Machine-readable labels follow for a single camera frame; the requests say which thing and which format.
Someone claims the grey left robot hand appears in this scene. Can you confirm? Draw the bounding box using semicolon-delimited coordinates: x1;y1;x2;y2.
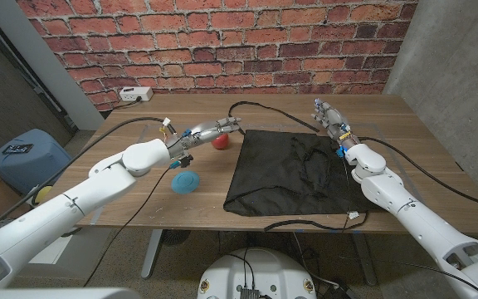
166;116;242;161

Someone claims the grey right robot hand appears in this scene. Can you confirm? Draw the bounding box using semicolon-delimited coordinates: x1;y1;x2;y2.
310;98;360;152

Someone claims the black cloth bag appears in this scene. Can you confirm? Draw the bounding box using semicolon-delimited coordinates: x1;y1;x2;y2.
222;100;385;233

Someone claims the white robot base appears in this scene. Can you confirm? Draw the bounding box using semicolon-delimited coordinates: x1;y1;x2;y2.
197;248;318;299

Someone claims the red ball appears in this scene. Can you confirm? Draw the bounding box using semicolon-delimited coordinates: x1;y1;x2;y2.
211;132;230;150

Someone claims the white power strip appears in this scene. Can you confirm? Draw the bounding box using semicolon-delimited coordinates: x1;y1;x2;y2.
119;86;154;103

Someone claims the red brick printed backdrop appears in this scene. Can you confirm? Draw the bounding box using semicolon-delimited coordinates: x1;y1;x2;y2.
17;0;419;112

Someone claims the black round floor object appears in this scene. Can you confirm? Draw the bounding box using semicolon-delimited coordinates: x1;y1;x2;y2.
162;229;192;247

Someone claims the grey metal table leg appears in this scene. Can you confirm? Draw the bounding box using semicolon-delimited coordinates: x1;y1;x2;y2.
351;233;378;287
140;228;164;280

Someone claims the black box on floor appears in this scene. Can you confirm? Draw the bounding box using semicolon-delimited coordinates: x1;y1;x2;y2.
317;278;359;299

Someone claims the yellow round object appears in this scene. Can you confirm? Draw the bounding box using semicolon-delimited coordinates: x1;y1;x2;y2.
31;185;53;207

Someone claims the blue plastic stool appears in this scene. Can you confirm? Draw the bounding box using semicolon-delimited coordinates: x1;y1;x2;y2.
0;128;73;196

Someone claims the black label on bin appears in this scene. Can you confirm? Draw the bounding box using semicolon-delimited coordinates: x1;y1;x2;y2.
2;143;35;155

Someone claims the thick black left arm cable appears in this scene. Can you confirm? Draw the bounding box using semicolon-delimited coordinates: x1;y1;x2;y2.
0;116;169;241

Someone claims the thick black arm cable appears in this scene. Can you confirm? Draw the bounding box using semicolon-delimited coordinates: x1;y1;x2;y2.
357;135;478;208
0;116;169;241

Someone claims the black power strip cord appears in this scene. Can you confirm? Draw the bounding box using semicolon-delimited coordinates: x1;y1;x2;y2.
112;96;144;111

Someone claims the thin black left wrist cable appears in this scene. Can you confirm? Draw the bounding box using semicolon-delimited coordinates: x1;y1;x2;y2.
82;164;174;288

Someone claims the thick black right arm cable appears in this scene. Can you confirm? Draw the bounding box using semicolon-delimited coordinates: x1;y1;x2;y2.
357;135;478;208

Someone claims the thin black base cable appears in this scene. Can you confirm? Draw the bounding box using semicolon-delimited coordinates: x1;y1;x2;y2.
220;252;249;288

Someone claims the thick black base cable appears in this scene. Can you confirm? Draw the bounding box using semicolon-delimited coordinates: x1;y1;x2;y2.
242;248;257;288

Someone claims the grey door frame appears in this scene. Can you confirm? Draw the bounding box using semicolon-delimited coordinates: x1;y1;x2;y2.
0;0;105;132

